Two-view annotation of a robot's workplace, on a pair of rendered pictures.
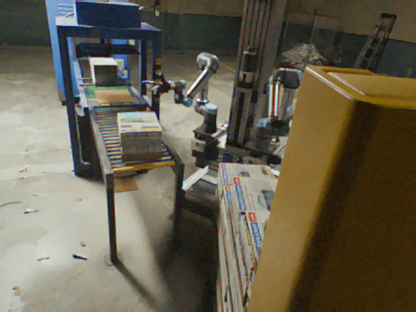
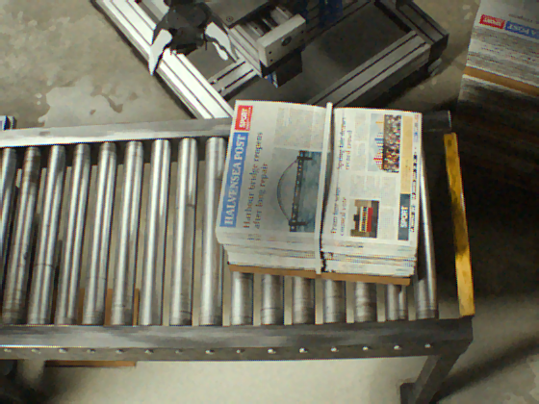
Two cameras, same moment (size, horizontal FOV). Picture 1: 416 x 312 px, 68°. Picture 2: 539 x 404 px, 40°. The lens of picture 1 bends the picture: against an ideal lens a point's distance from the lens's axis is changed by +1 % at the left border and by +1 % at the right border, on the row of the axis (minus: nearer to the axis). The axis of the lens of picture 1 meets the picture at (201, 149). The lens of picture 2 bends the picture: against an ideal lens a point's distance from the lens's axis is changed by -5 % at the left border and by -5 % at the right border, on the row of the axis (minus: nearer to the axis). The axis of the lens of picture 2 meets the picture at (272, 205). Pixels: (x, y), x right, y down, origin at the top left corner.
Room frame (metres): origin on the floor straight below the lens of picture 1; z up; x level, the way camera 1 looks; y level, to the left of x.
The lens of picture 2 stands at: (1.78, 1.09, 2.32)
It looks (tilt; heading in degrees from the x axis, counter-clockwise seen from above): 65 degrees down; 305
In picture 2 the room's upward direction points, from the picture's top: 10 degrees counter-clockwise
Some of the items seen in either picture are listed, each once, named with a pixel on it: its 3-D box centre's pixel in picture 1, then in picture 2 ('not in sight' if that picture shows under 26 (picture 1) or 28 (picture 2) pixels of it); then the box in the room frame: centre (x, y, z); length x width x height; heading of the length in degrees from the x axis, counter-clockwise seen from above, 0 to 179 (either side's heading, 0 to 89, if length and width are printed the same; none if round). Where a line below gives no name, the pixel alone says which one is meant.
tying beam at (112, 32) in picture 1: (108, 29); not in sight; (3.32, 1.09, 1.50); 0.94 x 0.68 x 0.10; 115
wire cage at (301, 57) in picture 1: (305, 45); not in sight; (9.59, -2.76, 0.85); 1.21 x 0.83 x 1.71; 25
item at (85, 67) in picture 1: (99, 74); not in sight; (4.34, 1.57, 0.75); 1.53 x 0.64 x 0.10; 25
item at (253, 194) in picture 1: (271, 194); not in sight; (1.23, -0.36, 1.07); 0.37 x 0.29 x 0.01; 94
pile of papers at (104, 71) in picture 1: (104, 71); not in sight; (3.84, 1.33, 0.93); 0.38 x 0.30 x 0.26; 25
